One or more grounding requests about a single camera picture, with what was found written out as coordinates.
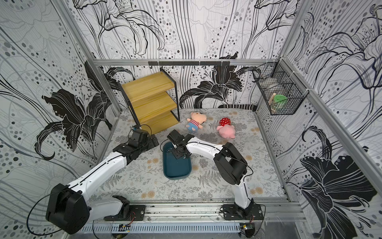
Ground wooden three-tier shelf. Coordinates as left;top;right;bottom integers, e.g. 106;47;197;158
121;68;180;134

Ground pink pig plush red dress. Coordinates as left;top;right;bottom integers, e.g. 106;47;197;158
216;118;236;139

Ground green round lid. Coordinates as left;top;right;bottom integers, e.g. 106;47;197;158
273;94;288;105

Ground black wire wall basket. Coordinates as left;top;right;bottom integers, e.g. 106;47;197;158
252;60;306;116

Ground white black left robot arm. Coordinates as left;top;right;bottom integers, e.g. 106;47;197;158
46;128;159;235

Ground peach pig plush blue trousers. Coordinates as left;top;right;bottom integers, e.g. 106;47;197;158
186;112;207;132

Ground teal plastic storage tray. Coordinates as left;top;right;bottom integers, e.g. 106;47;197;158
163;142;192;180

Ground floral table mat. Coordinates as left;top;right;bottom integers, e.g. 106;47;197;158
91;109;285;201

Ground white slotted cable duct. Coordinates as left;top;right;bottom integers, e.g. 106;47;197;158
80;223;241;234

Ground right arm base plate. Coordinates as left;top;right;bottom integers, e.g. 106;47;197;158
220;204;264;221

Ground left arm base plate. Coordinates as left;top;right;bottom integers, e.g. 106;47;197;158
104;205;146;222

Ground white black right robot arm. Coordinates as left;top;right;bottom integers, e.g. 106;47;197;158
167;130;253;210

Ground aluminium front rail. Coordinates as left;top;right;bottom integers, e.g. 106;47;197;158
64;201;306;223

